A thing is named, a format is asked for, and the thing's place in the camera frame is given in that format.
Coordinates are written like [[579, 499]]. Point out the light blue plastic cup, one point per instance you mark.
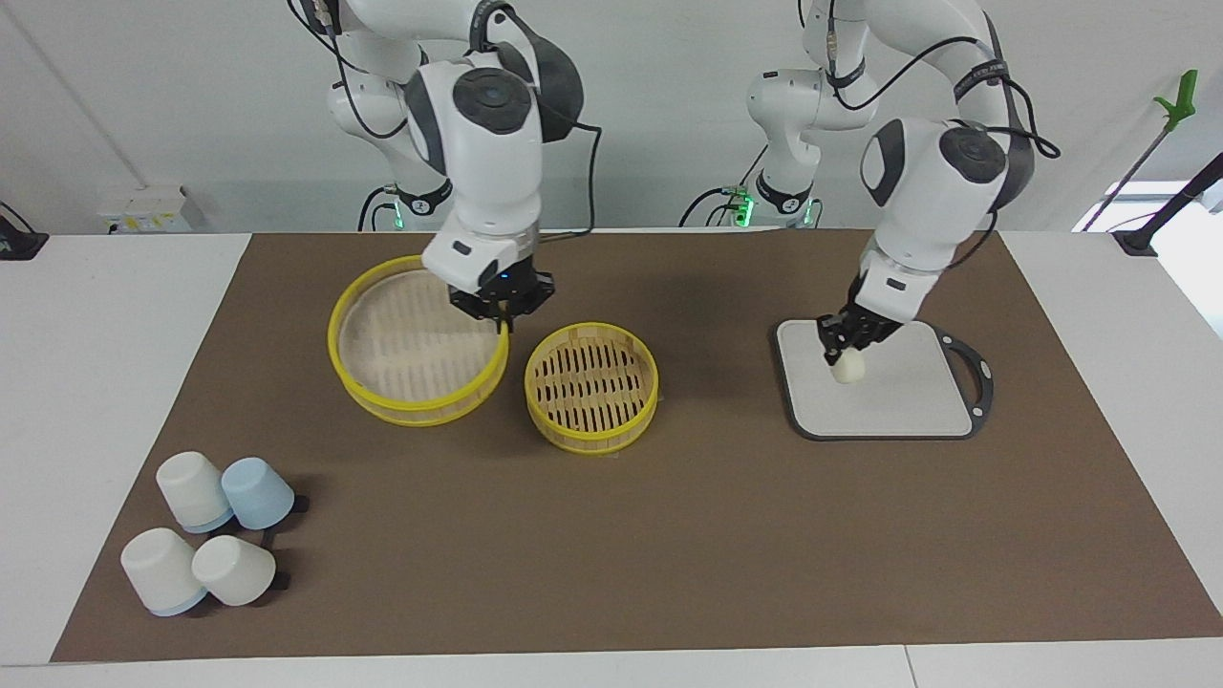
[[256, 492]]

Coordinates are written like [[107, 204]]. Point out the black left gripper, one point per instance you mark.
[[860, 320]]

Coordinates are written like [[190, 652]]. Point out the white cutting board grey rim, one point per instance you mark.
[[879, 382]]

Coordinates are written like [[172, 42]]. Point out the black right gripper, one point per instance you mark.
[[502, 291]]

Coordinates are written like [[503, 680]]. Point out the black clamp mount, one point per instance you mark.
[[14, 244]]

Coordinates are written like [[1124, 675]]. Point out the brown table mat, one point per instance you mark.
[[611, 554]]

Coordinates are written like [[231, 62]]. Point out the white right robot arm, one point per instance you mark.
[[497, 162]]

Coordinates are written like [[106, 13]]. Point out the white socket box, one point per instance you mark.
[[153, 210]]

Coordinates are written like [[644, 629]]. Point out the white steamed bun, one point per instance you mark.
[[848, 369]]

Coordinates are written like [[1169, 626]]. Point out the black stand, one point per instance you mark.
[[1135, 241]]

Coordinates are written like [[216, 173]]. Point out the white plastic cup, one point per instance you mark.
[[232, 570], [160, 570], [193, 489]]

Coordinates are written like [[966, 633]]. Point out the yellow steamer lid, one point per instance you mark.
[[411, 354]]

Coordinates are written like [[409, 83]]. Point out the yellow bamboo steamer basket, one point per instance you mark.
[[590, 387]]

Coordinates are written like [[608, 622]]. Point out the green tipped pole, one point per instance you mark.
[[1185, 100]]

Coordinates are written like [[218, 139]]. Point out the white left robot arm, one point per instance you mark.
[[917, 201]]

